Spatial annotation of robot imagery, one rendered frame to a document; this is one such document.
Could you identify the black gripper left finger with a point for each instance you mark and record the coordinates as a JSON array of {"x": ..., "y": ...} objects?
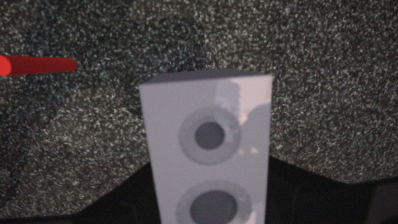
[{"x": 133, "y": 202}]

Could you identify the grey plate with round holes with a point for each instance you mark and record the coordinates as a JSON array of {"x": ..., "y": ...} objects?
[{"x": 208, "y": 140}]

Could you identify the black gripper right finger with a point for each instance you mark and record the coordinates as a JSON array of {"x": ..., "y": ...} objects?
[{"x": 297, "y": 196}]

